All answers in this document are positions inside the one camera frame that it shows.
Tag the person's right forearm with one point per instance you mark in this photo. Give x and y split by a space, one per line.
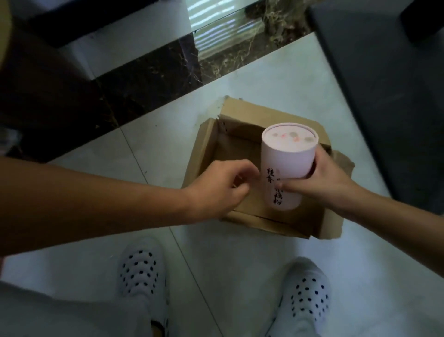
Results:
402 232

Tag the person's left forearm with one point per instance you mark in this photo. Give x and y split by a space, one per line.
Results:
83 205

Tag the pink cylinder canister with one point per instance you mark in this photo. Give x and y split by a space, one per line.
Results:
288 149

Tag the person's left hand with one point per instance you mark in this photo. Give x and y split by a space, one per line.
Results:
218 191

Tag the person's white shoe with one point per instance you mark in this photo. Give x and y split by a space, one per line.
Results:
305 295
142 274

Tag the brown cardboard box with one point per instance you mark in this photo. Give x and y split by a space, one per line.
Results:
243 118

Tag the dark grey furniture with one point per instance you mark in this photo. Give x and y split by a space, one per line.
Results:
388 90

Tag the person's right hand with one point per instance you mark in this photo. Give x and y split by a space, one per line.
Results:
326 184

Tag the person's grey trousers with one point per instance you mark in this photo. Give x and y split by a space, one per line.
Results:
69 316

